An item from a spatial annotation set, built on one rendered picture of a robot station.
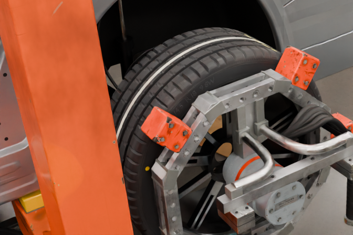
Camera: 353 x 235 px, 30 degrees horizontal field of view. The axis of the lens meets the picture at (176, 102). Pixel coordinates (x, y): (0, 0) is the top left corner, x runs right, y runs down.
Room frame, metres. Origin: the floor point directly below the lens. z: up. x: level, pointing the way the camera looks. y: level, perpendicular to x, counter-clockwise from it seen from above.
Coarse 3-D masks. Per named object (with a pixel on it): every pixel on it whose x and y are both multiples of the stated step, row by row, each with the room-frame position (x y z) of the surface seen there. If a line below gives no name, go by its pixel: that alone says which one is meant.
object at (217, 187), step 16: (272, 96) 1.73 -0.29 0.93; (272, 112) 1.76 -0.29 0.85; (288, 112) 1.63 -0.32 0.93; (224, 128) 1.54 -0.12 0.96; (272, 128) 1.60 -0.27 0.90; (208, 144) 1.54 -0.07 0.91; (272, 144) 1.73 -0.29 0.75; (192, 160) 1.50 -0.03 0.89; (208, 160) 1.51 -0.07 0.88; (224, 160) 1.58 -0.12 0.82; (288, 160) 1.65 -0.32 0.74; (208, 176) 1.50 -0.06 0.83; (192, 192) 1.71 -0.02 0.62; (208, 192) 1.51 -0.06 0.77; (224, 192) 1.69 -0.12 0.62; (192, 208) 1.61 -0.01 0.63; (208, 208) 1.50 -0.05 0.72; (192, 224) 1.47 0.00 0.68; (208, 224) 1.53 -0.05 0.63; (224, 224) 1.54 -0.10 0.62
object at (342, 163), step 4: (352, 156) 1.35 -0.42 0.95; (344, 160) 1.34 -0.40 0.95; (348, 160) 1.33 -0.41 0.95; (352, 160) 1.33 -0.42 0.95; (332, 164) 1.37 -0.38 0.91; (336, 164) 1.36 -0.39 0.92; (340, 164) 1.35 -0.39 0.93; (344, 164) 1.33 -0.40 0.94; (348, 164) 1.32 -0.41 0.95; (352, 164) 1.31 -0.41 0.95; (336, 168) 1.36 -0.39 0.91; (340, 168) 1.35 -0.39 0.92; (344, 168) 1.33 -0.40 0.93; (348, 168) 1.32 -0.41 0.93; (352, 168) 1.31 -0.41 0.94; (340, 172) 1.35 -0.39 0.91; (344, 172) 1.33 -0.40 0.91; (348, 172) 1.32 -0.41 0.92; (352, 172) 1.31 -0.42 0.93; (348, 176) 1.32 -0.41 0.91; (352, 176) 1.31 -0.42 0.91
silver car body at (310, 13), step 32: (96, 0) 1.77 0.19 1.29; (288, 0) 2.06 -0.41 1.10; (320, 0) 2.12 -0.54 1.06; (352, 0) 2.18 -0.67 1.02; (288, 32) 2.06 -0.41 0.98; (320, 32) 2.12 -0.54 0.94; (352, 32) 2.19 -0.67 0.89; (0, 64) 1.66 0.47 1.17; (320, 64) 2.12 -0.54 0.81; (352, 64) 2.19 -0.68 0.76; (0, 96) 1.65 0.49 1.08; (0, 128) 1.64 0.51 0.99; (0, 160) 1.60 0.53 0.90; (32, 160) 1.64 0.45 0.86; (0, 192) 1.59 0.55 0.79; (32, 192) 1.63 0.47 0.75
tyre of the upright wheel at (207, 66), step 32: (192, 32) 1.72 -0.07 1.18; (224, 32) 1.73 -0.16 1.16; (160, 64) 1.59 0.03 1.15; (192, 64) 1.54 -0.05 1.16; (224, 64) 1.51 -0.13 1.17; (256, 64) 1.56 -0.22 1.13; (128, 96) 1.55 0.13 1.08; (160, 96) 1.47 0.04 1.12; (192, 96) 1.47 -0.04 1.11; (320, 96) 1.66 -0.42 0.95; (128, 128) 1.47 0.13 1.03; (128, 160) 1.41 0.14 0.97; (128, 192) 1.39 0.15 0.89; (256, 224) 1.54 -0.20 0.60
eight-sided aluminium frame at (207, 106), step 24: (264, 72) 1.53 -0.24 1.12; (216, 96) 1.45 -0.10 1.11; (240, 96) 1.43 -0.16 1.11; (264, 96) 1.47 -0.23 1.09; (288, 96) 1.50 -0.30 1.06; (312, 96) 1.53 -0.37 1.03; (192, 120) 1.42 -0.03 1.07; (192, 144) 1.37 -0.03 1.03; (168, 168) 1.34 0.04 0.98; (168, 192) 1.33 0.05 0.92; (312, 192) 1.53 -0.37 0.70; (168, 216) 1.33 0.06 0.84
